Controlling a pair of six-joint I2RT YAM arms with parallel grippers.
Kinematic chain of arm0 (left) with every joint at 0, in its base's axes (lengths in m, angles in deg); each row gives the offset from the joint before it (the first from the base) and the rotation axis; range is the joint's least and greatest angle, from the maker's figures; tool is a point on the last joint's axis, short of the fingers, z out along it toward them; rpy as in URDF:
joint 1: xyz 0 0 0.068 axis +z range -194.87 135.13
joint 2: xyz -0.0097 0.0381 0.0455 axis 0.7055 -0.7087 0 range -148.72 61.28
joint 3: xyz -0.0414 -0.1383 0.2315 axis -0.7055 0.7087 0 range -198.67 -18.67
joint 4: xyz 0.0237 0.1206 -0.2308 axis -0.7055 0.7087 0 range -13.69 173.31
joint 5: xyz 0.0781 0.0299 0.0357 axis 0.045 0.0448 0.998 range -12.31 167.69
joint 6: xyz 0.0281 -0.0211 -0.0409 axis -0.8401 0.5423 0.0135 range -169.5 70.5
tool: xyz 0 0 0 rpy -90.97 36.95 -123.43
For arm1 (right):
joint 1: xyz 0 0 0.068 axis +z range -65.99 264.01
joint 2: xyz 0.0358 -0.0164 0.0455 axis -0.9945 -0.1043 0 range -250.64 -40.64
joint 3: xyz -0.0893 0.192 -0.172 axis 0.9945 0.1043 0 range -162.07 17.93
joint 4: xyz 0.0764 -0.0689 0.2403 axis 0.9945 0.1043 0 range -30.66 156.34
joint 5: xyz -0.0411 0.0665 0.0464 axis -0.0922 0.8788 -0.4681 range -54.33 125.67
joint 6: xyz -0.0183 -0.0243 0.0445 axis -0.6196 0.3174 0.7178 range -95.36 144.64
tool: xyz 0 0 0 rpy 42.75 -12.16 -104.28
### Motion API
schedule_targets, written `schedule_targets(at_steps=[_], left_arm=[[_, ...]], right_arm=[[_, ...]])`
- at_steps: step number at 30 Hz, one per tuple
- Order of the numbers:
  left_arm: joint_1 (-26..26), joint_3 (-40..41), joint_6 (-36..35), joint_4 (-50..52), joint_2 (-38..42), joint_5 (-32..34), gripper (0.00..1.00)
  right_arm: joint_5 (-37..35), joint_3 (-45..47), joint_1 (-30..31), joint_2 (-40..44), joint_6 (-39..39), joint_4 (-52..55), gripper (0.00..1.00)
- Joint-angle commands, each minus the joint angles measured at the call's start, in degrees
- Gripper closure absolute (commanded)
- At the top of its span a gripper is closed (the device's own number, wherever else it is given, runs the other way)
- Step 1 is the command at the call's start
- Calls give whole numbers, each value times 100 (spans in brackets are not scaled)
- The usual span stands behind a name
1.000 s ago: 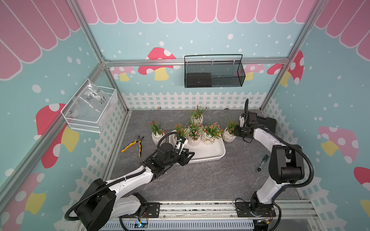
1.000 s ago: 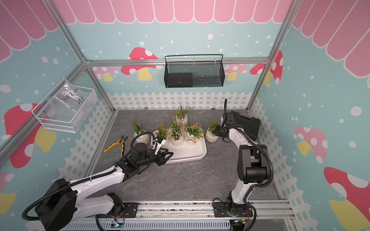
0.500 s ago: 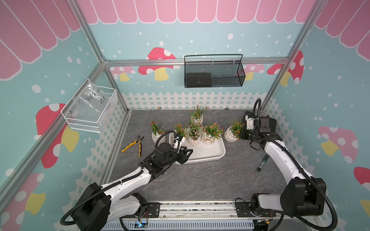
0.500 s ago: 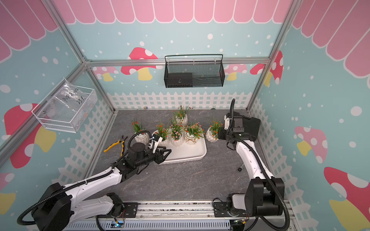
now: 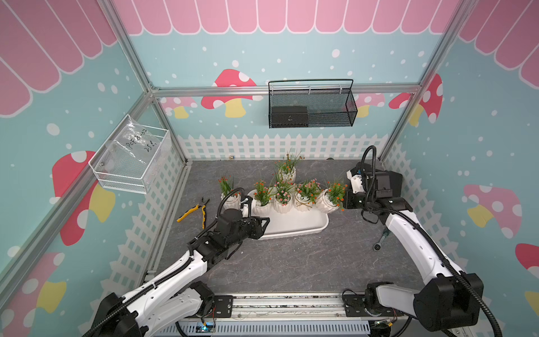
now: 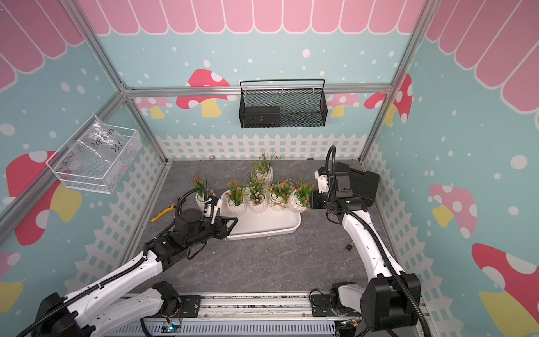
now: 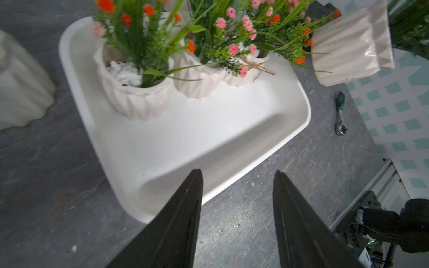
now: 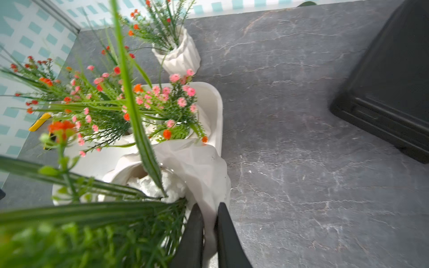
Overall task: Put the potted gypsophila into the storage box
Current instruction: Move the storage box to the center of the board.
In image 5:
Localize twine pot orange flowers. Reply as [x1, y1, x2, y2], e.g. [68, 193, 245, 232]
[316, 181, 348, 214]

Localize ribbed pot orange flowers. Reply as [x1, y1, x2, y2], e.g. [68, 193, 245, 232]
[252, 180, 272, 217]

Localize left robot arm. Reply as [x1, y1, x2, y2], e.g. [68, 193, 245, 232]
[85, 188, 270, 336]

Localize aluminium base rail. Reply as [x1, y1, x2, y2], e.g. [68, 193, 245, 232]
[154, 292, 431, 336]

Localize black wire mesh basket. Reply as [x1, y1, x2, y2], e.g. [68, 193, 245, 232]
[268, 79, 358, 129]

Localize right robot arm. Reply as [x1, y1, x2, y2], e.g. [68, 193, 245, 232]
[343, 145, 503, 336]

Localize white rectangular storage tray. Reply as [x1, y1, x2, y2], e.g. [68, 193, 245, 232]
[260, 204, 329, 240]

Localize clear wire wall basket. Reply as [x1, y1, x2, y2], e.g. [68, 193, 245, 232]
[88, 115, 172, 195]

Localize far left pot orange flowers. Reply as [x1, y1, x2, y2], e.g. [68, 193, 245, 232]
[217, 175, 243, 211]

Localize plastic bag with writing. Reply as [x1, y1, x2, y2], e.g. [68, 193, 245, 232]
[104, 117, 160, 178]

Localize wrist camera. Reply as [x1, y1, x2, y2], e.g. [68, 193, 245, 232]
[346, 168, 365, 194]
[240, 199, 252, 218]

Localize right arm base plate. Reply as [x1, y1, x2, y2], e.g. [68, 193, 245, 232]
[341, 292, 395, 319]

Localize back ribbed pot plant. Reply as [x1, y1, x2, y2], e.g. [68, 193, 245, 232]
[277, 152, 302, 184]

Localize yellow handled pliers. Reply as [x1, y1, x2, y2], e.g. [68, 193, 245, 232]
[176, 197, 210, 229]

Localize twine pot pink flowers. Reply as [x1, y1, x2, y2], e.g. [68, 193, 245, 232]
[294, 179, 322, 211]

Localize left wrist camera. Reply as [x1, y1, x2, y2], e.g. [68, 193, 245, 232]
[240, 199, 252, 218]

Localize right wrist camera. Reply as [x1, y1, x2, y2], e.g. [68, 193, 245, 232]
[346, 168, 365, 194]

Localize green handled ratchet wrench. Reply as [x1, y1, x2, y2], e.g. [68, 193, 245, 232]
[373, 229, 390, 252]

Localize black box in basket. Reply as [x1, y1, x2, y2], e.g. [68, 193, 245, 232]
[269, 106, 309, 128]

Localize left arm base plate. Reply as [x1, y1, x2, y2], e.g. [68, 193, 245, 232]
[200, 296, 234, 318]

